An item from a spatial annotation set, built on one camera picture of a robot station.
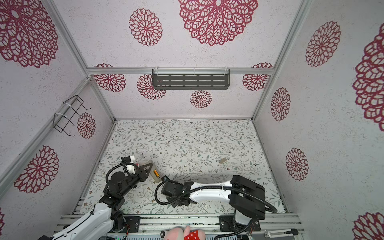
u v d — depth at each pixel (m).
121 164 0.70
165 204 0.61
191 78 0.93
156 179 0.80
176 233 0.65
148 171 0.78
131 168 0.72
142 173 0.73
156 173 0.81
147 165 0.78
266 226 0.75
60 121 0.73
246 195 0.40
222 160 0.98
